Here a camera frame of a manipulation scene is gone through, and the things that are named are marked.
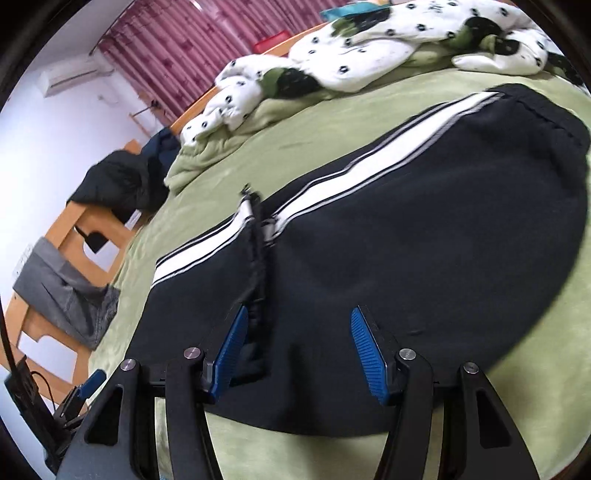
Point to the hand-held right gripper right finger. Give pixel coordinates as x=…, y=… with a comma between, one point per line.
x=365, y=353

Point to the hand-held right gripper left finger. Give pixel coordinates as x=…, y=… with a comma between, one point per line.
x=230, y=348

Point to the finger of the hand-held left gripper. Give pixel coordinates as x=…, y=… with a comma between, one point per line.
x=90, y=384

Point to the black pants with white stripes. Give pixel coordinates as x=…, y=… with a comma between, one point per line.
x=415, y=221

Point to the grey cloth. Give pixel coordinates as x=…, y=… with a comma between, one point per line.
x=64, y=295

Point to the black jacket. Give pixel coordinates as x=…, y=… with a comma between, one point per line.
x=124, y=180

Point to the green bed blanket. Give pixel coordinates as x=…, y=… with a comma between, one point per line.
x=295, y=138

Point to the pink patterned curtain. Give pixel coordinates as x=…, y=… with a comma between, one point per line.
x=194, y=46

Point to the white spotted quilt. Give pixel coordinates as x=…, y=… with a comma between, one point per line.
x=378, y=46

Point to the red box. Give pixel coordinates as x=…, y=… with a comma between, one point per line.
x=271, y=41

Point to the white air conditioner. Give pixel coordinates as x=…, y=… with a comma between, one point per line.
x=74, y=74

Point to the teal cloth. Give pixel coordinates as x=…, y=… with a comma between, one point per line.
x=353, y=10

